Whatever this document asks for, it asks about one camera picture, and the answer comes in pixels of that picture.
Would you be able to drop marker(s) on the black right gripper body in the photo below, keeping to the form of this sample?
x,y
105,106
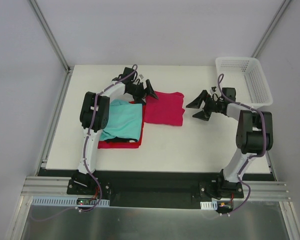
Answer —
x,y
207,106

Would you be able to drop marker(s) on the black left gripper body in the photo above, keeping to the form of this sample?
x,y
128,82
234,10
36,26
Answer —
x,y
143,90

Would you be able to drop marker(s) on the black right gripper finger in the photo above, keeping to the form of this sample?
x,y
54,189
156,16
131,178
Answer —
x,y
203,115
197,102

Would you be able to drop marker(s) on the crimson pink t shirt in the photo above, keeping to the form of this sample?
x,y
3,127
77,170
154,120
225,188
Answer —
x,y
166,110

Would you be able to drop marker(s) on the teal t shirt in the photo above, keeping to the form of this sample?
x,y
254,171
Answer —
x,y
124,121

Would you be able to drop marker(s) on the white plastic basket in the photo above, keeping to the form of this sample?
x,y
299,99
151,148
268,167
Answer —
x,y
246,75

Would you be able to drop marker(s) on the red t shirt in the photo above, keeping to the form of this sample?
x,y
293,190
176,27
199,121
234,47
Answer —
x,y
120,143

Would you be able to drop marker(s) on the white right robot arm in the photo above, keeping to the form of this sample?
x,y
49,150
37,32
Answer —
x,y
254,136

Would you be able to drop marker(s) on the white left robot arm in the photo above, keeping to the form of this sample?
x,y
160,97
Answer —
x,y
94,117

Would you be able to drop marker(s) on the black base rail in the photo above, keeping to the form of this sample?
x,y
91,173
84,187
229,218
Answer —
x,y
162,190

